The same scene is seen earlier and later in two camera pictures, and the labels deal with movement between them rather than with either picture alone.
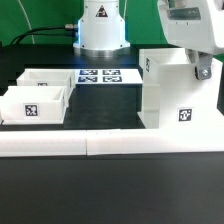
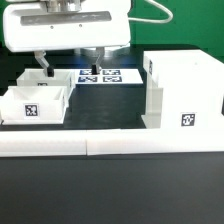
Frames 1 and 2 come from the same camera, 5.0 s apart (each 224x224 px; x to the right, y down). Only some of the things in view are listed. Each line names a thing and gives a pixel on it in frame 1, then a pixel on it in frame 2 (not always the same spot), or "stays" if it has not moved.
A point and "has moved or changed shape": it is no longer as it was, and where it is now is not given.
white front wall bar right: x=140 y=141 stays
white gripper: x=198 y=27 to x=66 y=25
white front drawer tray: x=33 y=105 stays
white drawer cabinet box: x=170 y=96 has moved or changed shape
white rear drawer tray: x=53 y=77 stays
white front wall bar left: x=43 y=143 stays
